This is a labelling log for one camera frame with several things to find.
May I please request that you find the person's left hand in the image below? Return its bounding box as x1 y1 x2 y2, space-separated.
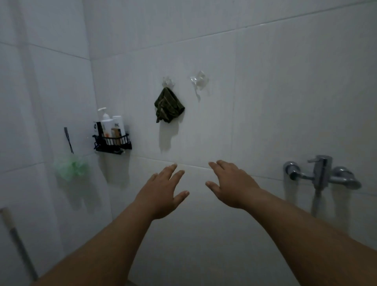
134 163 190 220

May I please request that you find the person's right hand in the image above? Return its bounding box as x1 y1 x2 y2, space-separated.
205 160 263 210

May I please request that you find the person's left forearm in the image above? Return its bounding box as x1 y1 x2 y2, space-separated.
32 203 155 286

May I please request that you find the person's right forearm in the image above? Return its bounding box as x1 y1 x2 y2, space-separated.
244 189 377 286

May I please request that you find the dark green cloth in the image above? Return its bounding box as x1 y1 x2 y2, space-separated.
154 87 185 124

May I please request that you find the white shampoo bottle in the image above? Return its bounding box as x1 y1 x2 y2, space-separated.
112 115 125 145

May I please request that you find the white pump bottle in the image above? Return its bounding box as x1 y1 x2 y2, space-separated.
98 107 114 139

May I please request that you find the green bath loofah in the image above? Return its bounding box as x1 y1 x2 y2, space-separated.
54 154 91 182

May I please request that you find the chrome shower mixer tap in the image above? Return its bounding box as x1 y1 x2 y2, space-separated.
283 155 362 191

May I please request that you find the black wire shower caddy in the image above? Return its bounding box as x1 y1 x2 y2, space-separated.
92 133 133 155

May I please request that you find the black loofah cord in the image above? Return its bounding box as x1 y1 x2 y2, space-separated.
64 127 74 155

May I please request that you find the grey stick handle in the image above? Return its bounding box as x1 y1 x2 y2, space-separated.
0 207 39 282

